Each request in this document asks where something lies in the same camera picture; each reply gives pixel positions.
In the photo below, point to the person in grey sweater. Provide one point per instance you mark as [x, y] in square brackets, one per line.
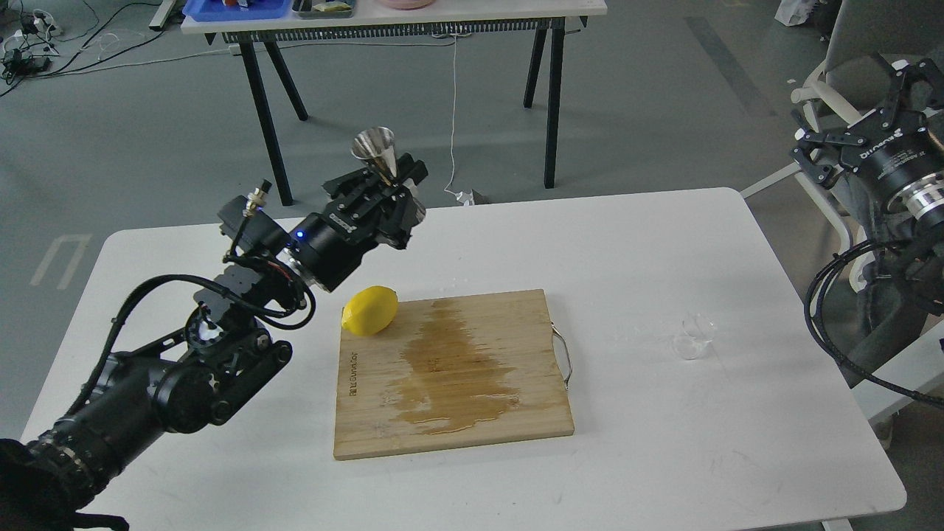
[903, 286]

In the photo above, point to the yellow lemon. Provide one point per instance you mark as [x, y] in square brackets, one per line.
[370, 311]

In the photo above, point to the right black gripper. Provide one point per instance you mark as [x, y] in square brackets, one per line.
[891, 149]

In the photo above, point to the wooden cutting board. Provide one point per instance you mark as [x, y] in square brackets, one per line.
[452, 373]

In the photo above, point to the grey tray with items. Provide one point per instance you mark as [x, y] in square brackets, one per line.
[323, 9]

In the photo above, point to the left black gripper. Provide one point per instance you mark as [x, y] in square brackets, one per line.
[367, 208]

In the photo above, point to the blue plastic tray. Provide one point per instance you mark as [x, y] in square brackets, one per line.
[206, 11]

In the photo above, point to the small clear glass cup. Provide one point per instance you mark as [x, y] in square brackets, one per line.
[696, 334]

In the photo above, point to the steel double jigger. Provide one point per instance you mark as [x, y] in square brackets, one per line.
[375, 147]

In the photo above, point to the white background table black legs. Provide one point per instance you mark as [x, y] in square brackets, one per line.
[547, 19]

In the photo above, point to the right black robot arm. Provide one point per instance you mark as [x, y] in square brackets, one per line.
[815, 299]

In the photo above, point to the pink bowl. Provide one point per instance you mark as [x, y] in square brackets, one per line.
[406, 4]

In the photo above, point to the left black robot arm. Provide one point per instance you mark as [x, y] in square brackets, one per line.
[208, 370]

